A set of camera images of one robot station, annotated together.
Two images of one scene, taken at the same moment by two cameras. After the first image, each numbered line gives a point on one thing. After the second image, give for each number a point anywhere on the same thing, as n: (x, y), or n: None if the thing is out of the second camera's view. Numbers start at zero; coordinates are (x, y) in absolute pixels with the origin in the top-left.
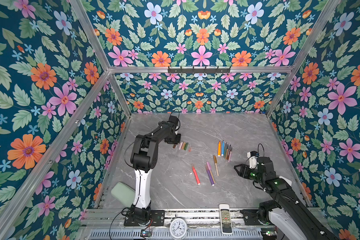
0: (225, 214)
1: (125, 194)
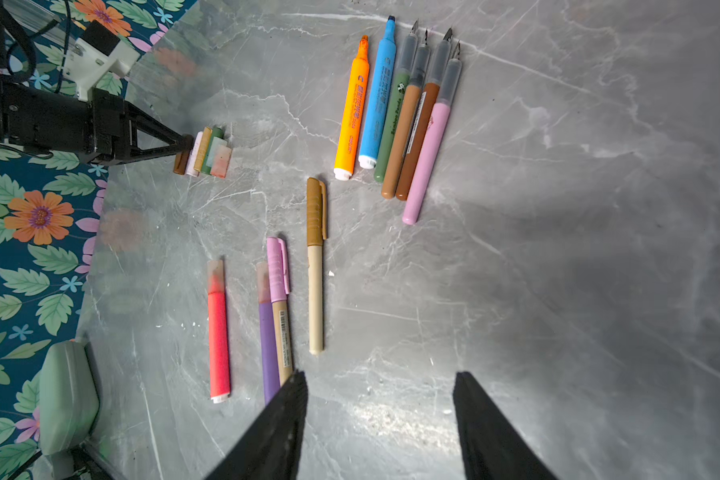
0: None
1: (67, 397)
